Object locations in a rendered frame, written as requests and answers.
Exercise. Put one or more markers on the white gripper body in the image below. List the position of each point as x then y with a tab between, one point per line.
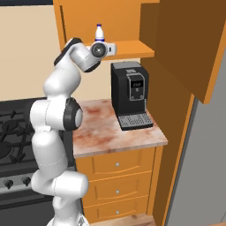
114	49

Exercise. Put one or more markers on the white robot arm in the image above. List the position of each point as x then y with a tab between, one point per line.
48	138

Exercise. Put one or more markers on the white blue-capped water bottle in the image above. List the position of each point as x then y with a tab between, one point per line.
100	33

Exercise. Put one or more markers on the brown cabinet door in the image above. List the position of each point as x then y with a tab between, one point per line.
182	44

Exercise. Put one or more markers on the brown tall cabinet panel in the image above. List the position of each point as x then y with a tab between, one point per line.
167	117

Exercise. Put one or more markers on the black coffee machine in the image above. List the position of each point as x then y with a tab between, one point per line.
126	88

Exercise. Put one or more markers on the dark range hood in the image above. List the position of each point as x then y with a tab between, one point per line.
26	2

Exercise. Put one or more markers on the orange drawer front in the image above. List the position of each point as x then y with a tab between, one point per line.
132	161
132	207
132	188

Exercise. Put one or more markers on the black stove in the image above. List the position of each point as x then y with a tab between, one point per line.
14	141

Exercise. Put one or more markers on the grey fridge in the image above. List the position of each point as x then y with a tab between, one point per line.
203	161

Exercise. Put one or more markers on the black stove knob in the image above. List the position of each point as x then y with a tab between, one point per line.
8	183
26	181

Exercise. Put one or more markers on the orange wall cabinet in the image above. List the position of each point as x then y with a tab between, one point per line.
117	17

